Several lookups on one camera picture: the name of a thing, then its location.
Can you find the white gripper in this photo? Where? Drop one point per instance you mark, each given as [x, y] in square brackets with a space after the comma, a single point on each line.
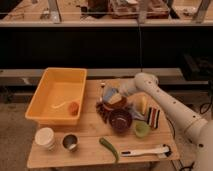
[127, 88]

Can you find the red bowl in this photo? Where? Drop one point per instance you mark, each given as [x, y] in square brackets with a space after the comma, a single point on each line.
[116, 105]

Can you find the blue yellow sponge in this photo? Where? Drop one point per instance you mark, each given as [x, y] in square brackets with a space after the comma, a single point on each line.
[111, 95]

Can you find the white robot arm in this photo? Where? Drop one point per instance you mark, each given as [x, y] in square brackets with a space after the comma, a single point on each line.
[196, 128]

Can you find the yellow sponge block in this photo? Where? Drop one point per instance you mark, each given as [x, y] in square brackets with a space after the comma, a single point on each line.
[139, 105]

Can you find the dark purple bowl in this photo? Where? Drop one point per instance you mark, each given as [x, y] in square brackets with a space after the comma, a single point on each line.
[120, 120]

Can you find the dark brown pinecone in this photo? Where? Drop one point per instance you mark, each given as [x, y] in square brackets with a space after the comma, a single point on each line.
[104, 113]

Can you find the wooden table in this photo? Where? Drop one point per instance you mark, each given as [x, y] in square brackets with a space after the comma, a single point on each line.
[89, 151]

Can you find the striped black red cloth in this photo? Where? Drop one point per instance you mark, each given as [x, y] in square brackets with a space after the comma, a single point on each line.
[153, 117]

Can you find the small green cup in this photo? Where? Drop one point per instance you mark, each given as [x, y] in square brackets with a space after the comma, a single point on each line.
[141, 129]

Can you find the orange ball in bin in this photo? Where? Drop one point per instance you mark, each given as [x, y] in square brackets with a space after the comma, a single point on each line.
[73, 108]

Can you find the green chili pepper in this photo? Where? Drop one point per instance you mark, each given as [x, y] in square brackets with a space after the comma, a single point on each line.
[104, 142]

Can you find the yellow spoon in bin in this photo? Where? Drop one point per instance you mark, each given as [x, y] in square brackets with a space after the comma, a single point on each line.
[55, 106]

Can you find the yellow plastic bin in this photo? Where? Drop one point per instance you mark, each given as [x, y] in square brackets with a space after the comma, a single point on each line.
[57, 85]

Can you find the small metal cup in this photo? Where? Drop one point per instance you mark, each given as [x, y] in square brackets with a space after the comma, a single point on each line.
[70, 142]

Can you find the white paper cup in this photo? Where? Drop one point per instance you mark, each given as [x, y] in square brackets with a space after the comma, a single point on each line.
[45, 138]

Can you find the white handled brush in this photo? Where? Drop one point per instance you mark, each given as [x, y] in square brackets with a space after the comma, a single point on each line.
[162, 151]

